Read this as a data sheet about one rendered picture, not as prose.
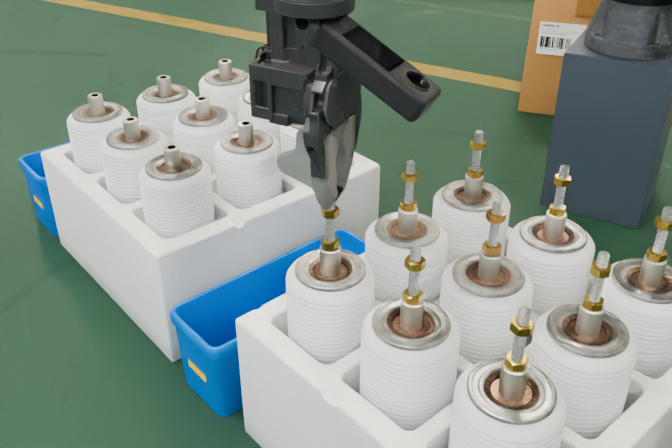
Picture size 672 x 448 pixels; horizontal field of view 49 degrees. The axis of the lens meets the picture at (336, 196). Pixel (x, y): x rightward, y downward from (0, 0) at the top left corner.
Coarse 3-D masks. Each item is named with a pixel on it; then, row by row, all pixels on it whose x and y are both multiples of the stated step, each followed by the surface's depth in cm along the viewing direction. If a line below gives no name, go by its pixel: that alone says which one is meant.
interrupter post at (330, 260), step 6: (324, 252) 76; (330, 252) 76; (336, 252) 76; (324, 258) 77; (330, 258) 76; (336, 258) 77; (324, 264) 77; (330, 264) 77; (336, 264) 77; (324, 270) 77; (330, 270) 77; (336, 270) 77
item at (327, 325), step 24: (288, 288) 77; (360, 288) 76; (288, 312) 80; (312, 312) 76; (336, 312) 75; (360, 312) 77; (288, 336) 82; (312, 336) 77; (336, 336) 77; (360, 336) 78; (336, 360) 79
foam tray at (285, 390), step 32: (256, 320) 82; (256, 352) 81; (288, 352) 78; (352, 352) 78; (256, 384) 84; (288, 384) 78; (320, 384) 74; (352, 384) 77; (640, 384) 74; (256, 416) 87; (288, 416) 80; (320, 416) 75; (352, 416) 70; (384, 416) 70; (448, 416) 70; (640, 416) 70
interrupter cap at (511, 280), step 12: (456, 264) 79; (468, 264) 79; (504, 264) 79; (516, 264) 79; (456, 276) 77; (468, 276) 77; (504, 276) 77; (516, 276) 77; (468, 288) 75; (480, 288) 75; (492, 288) 75; (504, 288) 75; (516, 288) 75
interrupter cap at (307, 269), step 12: (312, 252) 81; (348, 252) 81; (300, 264) 79; (312, 264) 79; (348, 264) 79; (360, 264) 79; (300, 276) 77; (312, 276) 77; (324, 276) 77; (336, 276) 77; (348, 276) 77; (360, 276) 77; (312, 288) 76; (324, 288) 75; (336, 288) 75; (348, 288) 76
